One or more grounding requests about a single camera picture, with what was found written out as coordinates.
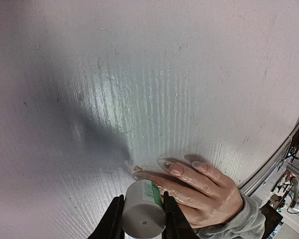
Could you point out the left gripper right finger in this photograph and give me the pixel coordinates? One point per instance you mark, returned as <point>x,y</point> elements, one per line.
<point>177,226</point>

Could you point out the mannequin hand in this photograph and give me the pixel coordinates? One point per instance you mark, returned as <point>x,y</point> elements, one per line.
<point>205,195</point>

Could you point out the white nail polish cap brush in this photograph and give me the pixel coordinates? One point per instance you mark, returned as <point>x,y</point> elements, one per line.
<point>143,214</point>

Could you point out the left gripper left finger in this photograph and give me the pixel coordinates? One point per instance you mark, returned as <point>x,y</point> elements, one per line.
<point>110,225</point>

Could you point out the grey sleeved forearm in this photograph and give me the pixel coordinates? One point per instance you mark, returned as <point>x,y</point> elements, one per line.
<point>249,223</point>

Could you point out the aluminium front rail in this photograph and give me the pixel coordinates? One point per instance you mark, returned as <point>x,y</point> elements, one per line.
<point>288,149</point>

